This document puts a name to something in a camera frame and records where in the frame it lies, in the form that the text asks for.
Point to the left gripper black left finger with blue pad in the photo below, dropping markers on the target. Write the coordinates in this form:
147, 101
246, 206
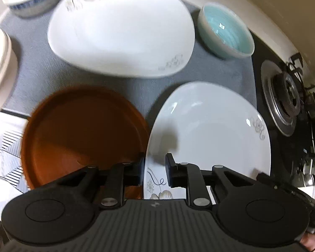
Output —
124, 181

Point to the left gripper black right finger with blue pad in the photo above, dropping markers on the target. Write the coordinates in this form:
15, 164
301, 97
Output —
188, 176

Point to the white square plate blue flower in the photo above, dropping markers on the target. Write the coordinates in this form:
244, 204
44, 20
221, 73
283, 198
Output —
205, 124

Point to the brown round plate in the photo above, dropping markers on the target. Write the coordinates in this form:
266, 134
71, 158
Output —
78, 127

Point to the large white floral square plate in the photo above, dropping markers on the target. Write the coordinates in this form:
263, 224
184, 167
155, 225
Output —
127, 38

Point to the teal spiral ceramic bowl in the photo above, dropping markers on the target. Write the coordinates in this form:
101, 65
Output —
224, 32

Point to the cream round bowl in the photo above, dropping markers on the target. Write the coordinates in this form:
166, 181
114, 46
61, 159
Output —
8, 67

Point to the black gas stove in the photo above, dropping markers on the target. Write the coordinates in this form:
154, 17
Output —
288, 108

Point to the white printed cloth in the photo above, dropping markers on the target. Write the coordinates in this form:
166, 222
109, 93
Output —
12, 179

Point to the grey drying mat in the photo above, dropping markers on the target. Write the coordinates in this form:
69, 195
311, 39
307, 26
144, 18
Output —
41, 72

